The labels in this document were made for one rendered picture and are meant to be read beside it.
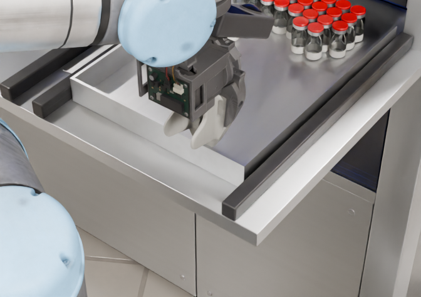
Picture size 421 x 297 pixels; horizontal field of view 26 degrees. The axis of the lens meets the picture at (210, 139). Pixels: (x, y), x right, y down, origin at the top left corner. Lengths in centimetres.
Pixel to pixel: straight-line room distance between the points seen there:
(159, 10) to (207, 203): 39
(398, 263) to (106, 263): 83
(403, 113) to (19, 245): 68
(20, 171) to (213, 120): 22
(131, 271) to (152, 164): 107
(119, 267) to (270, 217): 115
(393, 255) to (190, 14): 90
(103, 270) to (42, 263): 134
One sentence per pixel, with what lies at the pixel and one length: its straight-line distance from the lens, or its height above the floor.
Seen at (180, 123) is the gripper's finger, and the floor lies 95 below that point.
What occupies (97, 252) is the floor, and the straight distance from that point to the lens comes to 214.
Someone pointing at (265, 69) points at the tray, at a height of 88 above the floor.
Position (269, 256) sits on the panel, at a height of 33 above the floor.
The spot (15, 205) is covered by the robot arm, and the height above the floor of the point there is 102.
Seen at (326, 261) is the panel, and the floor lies 40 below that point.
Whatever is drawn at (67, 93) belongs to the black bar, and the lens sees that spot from 113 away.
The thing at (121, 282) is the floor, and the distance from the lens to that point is 208.
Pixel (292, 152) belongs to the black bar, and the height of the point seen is 90.
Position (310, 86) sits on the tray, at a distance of 115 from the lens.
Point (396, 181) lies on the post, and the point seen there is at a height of 64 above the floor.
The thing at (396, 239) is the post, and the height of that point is 53.
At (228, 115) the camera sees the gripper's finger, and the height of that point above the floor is 97.
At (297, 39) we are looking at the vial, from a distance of 119.
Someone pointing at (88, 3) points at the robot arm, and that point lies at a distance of 64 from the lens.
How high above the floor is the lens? 158
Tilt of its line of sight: 41 degrees down
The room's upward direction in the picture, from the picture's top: straight up
